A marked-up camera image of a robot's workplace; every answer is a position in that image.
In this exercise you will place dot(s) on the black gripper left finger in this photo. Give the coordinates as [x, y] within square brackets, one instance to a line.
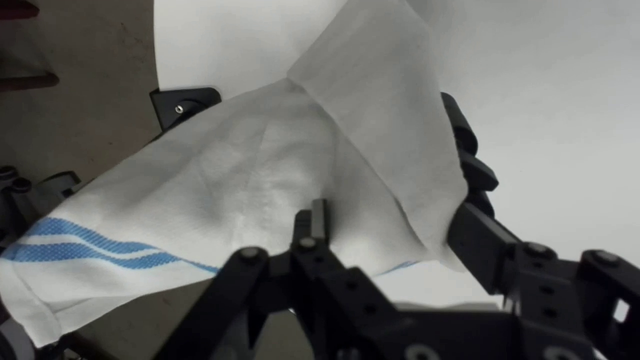
[312, 292]

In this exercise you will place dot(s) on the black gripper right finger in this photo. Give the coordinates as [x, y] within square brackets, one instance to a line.
[566, 301]

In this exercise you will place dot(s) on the white towel with blue stripes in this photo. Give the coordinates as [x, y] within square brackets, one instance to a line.
[232, 166]

